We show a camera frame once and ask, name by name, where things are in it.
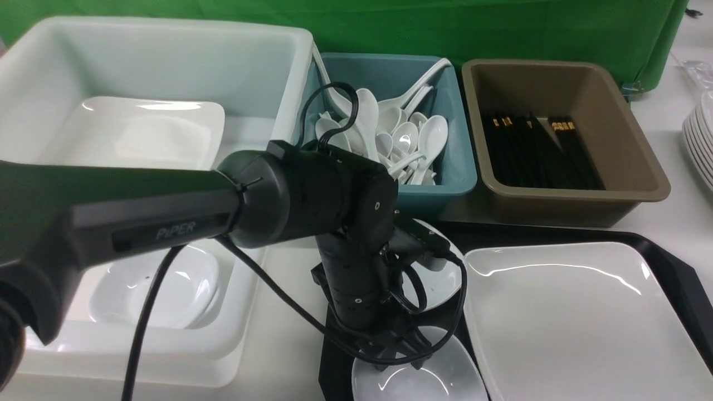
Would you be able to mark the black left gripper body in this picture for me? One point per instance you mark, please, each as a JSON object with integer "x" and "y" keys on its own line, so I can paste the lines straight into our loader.
{"x": 373, "y": 292}

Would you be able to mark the white bowl tray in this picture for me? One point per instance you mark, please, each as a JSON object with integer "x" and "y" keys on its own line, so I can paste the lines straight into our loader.
{"x": 439, "y": 286}
{"x": 448, "y": 374}

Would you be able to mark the large white rice plate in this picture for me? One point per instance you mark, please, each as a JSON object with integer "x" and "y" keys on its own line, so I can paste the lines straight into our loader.
{"x": 584, "y": 321}

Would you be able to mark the white soup spoon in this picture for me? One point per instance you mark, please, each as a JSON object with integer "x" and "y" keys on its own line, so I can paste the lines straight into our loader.
{"x": 366, "y": 122}

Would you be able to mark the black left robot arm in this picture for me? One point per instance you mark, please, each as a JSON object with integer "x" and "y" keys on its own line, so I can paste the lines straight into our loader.
{"x": 58, "y": 221}

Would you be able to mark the white square plate in tub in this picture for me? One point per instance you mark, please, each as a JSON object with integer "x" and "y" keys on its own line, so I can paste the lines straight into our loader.
{"x": 106, "y": 131}

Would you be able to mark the black serving tray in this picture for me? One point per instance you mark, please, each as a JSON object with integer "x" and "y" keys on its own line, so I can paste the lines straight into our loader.
{"x": 681, "y": 284}

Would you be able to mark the white spoon left front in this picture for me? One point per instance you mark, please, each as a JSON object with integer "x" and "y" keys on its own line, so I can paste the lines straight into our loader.
{"x": 323, "y": 126}

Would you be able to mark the white spoon right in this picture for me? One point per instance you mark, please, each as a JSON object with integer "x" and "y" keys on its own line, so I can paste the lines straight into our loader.
{"x": 431, "y": 141}

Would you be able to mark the white spoon leaning back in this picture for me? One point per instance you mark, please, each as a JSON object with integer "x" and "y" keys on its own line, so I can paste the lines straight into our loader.
{"x": 401, "y": 100}

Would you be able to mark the long white ladle spoon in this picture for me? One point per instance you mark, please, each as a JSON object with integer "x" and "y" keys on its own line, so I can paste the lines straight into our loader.
{"x": 342, "y": 104}

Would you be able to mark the black chopsticks pile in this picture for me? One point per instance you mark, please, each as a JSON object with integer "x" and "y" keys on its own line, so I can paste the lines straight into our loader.
{"x": 531, "y": 152}

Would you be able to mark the teal plastic bin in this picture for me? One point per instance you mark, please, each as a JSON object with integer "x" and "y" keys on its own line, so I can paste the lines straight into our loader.
{"x": 388, "y": 76}

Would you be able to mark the white bowl in tub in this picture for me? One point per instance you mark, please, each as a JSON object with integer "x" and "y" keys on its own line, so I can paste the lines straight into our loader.
{"x": 185, "y": 292}

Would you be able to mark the large white plastic tub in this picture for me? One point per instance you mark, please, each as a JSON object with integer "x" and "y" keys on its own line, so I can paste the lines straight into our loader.
{"x": 259, "y": 74}

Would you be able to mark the brown plastic bin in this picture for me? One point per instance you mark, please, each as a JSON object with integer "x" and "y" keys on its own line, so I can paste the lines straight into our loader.
{"x": 588, "y": 94}

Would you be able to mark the metal binder clip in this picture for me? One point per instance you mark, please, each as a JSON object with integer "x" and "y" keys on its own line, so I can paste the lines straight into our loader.
{"x": 633, "y": 91}

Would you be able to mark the stack of white plates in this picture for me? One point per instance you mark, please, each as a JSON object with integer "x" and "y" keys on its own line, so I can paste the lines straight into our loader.
{"x": 697, "y": 131}

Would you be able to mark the clear plastic wrap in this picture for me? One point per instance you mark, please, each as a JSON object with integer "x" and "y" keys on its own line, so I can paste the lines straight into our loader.
{"x": 699, "y": 72}

